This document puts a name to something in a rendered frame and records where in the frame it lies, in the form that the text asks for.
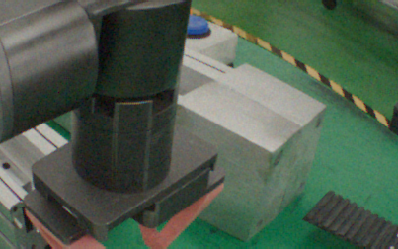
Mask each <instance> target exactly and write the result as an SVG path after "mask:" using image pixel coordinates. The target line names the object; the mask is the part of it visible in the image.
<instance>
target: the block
mask: <svg viewBox="0 0 398 249"><path fill-rule="evenodd" d="M325 113H326V106H325V105H323V104H322V103H320V102H319V101H316V100H315V99H313V98H312V97H310V96H308V95H306V94H305V93H303V92H301V91H299V90H297V89H296V88H294V87H292V86H290V85H288V84H286V83H284V82H282V81H280V80H278V79H276V78H275V77H273V76H271V75H269V74H267V73H265V72H263V71H260V70H258V69H256V68H254V67H252V66H250V65H248V64H243V65H241V66H239V67H237V68H236V69H234V70H231V71H229V72H227V73H225V74H223V75H222V76H220V77H218V78H216V79H214V80H211V81H209V82H208V83H206V84H204V85H202V86H200V87H198V88H196V89H195V90H194V91H192V92H190V93H188V94H186V95H184V96H182V97H180V99H179V101H178V108H177V116H176V125H178V126H180V127H181V128H183V129H185V130H187V131H189V132H191V133H193V134H194V135H196V136H198V137H200V138H202V139H204V140H206V141H207V142H209V143H211V144H213V145H216V146H217V147H218V153H217V159H216V165H217V166H219V167H221V168H224V169H225V171H226V176H225V181H224V186H223V190H222V191H221V192H220V193H219V194H218V195H217V196H216V197H215V198H214V199H213V200H212V201H211V202H210V203H209V204H208V205H207V206H206V208H205V209H204V210H203V211H202V212H201V213H200V214H199V215H198V216H197V217H198V218H201V219H203V220H204V221H205V222H208V223H210V224H211V225H213V226H215V227H217V228H219V229H222V231H224V232H227V233H229V234H230V235H233V236H235V237H237V238H238V239H242V241H246V242H247V240H249V239H250V238H252V237H253V236H254V235H256V234H257V232H258V231H260V230H262V229H263V228H264V227H265V226H266V225H267V224H268V223H269V222H270V221H272V220H273V219H274V218H275V217H276V216H277V215H278V214H279V213H280V212H282V211H283V210H284V209H285V208H286V207H287V206H288V205H289V204H290V203H291V202H292V201H294V200H295V199H296V198H297V196H298V195H300V194H301V193H302V192H303V190H304V186H305V184H306V180H307V177H308V174H309V171H310V168H311V165H312V161H313V159H314V155H315V153H316V146H317V143H318V140H319V136H320V133H321V127H322V124H323V121H324V115H325Z"/></svg>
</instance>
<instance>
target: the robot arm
mask: <svg viewBox="0 0 398 249"><path fill-rule="evenodd" d="M192 1H193V0H0V144H1V143H4V142H6V141H7V140H10V139H12V138H13V137H16V136H18V135H20V134H23V133H24V132H26V131H29V130H31V129H33V128H35V127H36V126H40V125H42V124H44V123H46V122H49V121H51V120H53V119H55V118H56V117H59V116H61V115H64V114H66V113H68V112H71V141H69V142H66V143H65V144H64V145H62V146H60V147H58V148H57V149H56V150H53V151H52V152H51V153H50V154H47V155H46V156H45V157H43V158H42V159H41V160H38V161H37V162H35V163H34V164H33V165H32V179H33V184H34V188H35V189H34V190H31V191H30V192H29V193H27V194H26V195H25V196H24V206H25V210H26V215H27V216H28V218H29V219H30V221H31V222H32V223H33V224H34V226H35V227H36V228H37V229H38V231H39V232H40V234H41V235H42V236H43V237H44V238H45V240H46V241H47V242H48V243H49V245H50V246H51V247H52V248H53V249H108V248H107V247H105V246H103V245H102V244H101V243H99V242H98V241H105V242H106V241H107V240H108V238H109V237H108V232H109V231H110V230H112V229H113V228H115V227H116V226H118V225H120V224H121V223H123V222H125V221H126V220H128V219H129V218H132V219H133V220H134V221H136V222H137V223H138V224H139V228H140V231H141V234H142V237H143V240H144V242H145V244H146V245H147V246H149V247H151V248H152V249H166V247H168V246H169V245H170V244H171V242H173V241H174V239H176V238H177V236H178V235H179V234H180V233H182V231H183V230H184V229H185V228H186V226H188V225H189V224H190V223H191V222H193V219H194V218H196V217H197V216H198V215H199V214H200V213H201V212H202V211H203V210H204V209H205V208H206V206H207V205H208V204H209V203H210V202H211V201H212V200H213V199H214V198H215V197H216V196H217V195H218V194H219V193H220V192H221V191H222V190H223V186H224V181H225V176H226V171H225V169H224V168H221V167H219V166H217V165H216V159H217V153H218V147H217V146H216V145H213V144H211V143H209V142H207V141H206V140H204V139H202V138H200V137H198V136H196V135H194V134H193V133H191V132H189V131H187V130H185V129H183V128H181V127H180V126H178V125H177V124H176V116H177V108H178V101H179V93H180V85H181V77H182V69H183V62H184V54H185V47H186V40H187V33H188V26H189V19H190V14H191V8H192ZM66 208H68V210H70V211H71V212H72V213H73V214H74V215H75V216H77V218H76V217H75V216H74V215H72V214H71V213H69V211H67V210H66ZM171 217H172V218H171ZM170 218H171V219H170ZM168 219H170V221H169V222H168V223H167V224H166V225H165V226H164V228H163V230H161V231H160V233H159V232H158V231H157V229H156V228H157V226H160V225H161V224H163V223H164V222H166V221H167V220H168ZM87 233H88V234H87ZM90 235H91V236H90ZM95 239H96V240H98V241H96V240H95Z"/></svg>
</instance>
